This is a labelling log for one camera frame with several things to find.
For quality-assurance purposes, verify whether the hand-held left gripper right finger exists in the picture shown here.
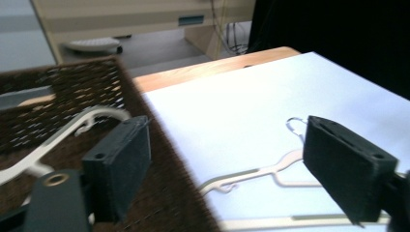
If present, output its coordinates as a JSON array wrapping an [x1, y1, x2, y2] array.
[[302, 115, 399, 226]]

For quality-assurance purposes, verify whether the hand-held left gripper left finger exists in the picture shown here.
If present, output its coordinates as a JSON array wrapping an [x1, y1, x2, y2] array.
[[81, 115, 153, 224]]

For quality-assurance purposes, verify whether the brown woven basket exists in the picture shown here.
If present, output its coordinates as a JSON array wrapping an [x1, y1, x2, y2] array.
[[0, 56, 224, 232]]

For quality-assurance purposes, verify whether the beige clothes hanger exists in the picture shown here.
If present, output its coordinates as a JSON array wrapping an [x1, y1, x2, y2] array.
[[0, 105, 132, 207], [198, 116, 410, 232]]

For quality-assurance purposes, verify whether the white table mat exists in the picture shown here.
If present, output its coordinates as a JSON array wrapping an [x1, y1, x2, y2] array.
[[142, 51, 410, 232]]

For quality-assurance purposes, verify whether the flat grey device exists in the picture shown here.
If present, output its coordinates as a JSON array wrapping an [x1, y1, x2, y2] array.
[[62, 36, 124, 55]]

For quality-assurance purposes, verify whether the dark curtain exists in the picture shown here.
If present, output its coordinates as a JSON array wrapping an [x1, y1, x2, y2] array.
[[246, 0, 410, 101]]

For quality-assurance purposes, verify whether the light wooden desk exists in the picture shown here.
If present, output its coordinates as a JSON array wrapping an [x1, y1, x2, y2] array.
[[30, 0, 257, 65]]

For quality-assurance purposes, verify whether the grey drawer handle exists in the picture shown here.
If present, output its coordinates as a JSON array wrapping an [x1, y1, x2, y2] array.
[[177, 14, 206, 27]]

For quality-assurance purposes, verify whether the bundle of hanging cables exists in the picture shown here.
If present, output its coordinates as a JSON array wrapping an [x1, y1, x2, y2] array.
[[208, 0, 253, 56]]

